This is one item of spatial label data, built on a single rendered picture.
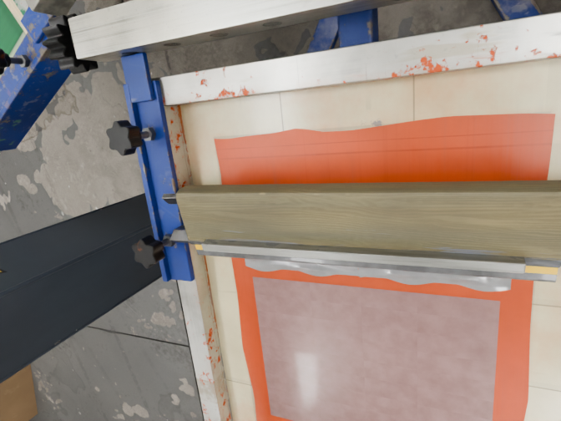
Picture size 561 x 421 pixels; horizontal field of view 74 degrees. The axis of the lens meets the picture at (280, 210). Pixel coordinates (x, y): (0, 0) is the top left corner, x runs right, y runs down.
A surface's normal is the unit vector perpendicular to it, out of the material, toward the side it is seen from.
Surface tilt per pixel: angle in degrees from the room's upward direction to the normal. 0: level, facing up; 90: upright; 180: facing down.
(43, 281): 90
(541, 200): 10
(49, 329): 90
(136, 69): 0
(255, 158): 0
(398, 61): 0
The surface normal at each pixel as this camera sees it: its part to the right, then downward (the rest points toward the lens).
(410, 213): -0.36, 0.44
